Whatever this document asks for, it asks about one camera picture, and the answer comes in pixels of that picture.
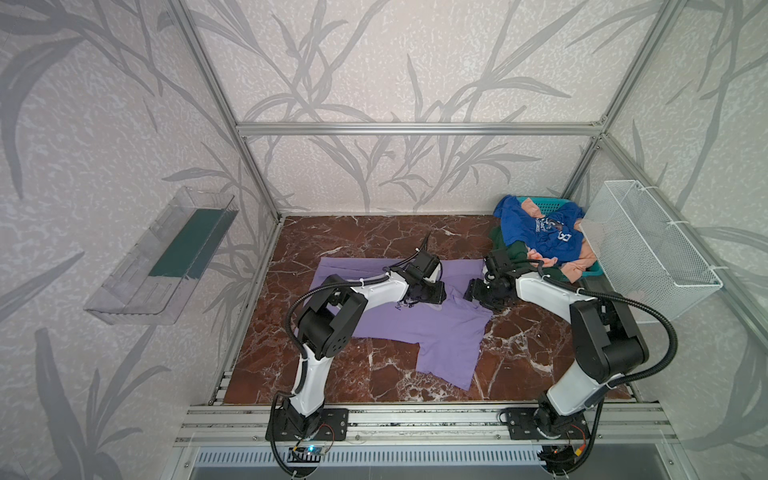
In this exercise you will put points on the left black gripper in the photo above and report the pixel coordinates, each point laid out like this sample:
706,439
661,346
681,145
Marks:
430,294

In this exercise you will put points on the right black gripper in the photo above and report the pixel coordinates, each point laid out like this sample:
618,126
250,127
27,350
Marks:
480,291

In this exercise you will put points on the purple t-shirt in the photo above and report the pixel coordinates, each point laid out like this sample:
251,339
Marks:
448,335

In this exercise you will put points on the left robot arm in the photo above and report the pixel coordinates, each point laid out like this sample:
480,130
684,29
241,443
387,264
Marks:
321,323

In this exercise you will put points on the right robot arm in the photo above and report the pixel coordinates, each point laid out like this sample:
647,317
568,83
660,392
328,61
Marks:
607,342

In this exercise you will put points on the green t-shirt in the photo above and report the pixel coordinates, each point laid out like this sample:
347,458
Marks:
521,256

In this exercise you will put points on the pink t-shirt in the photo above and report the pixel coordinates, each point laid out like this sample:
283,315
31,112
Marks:
573,270

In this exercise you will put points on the blue t-shirt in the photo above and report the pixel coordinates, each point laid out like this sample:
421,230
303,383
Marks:
553,236

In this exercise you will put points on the teal plastic basket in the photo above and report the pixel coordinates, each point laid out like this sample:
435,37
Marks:
549,205

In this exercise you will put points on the right wiring bundle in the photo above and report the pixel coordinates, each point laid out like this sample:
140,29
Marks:
561,456

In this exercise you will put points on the left circuit board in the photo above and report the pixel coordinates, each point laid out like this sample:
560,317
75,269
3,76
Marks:
312,453

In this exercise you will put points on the clear plastic tray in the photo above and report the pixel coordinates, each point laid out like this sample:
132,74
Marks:
156,279

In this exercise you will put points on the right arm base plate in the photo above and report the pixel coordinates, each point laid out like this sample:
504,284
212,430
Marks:
519,423

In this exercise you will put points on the white wire basket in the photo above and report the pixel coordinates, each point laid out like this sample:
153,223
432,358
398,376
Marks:
644,253

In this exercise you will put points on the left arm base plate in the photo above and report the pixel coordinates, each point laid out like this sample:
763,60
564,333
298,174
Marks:
327,424

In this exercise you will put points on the aluminium front rail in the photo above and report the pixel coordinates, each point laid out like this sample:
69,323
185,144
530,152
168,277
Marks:
423,423

